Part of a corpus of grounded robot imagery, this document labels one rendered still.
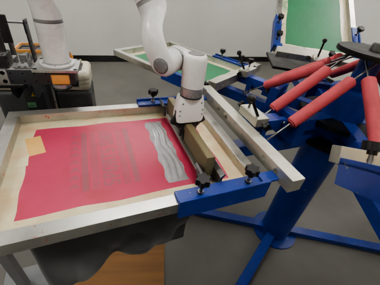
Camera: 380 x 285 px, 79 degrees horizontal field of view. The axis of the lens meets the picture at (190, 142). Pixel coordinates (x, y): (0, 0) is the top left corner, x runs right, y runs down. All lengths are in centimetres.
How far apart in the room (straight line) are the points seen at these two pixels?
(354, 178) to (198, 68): 49
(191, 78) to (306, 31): 148
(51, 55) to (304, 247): 191
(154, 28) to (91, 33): 389
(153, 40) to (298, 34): 149
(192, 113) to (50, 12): 59
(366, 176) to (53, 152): 88
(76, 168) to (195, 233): 116
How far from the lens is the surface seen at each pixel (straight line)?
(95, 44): 462
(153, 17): 73
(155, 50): 70
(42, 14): 102
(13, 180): 84
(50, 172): 83
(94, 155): 86
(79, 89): 169
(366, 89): 112
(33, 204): 76
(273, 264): 183
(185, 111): 78
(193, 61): 71
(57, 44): 104
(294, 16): 217
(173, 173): 77
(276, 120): 104
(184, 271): 165
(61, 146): 92
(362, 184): 63
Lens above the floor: 150
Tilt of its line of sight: 36 degrees down
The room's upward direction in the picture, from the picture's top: 9 degrees clockwise
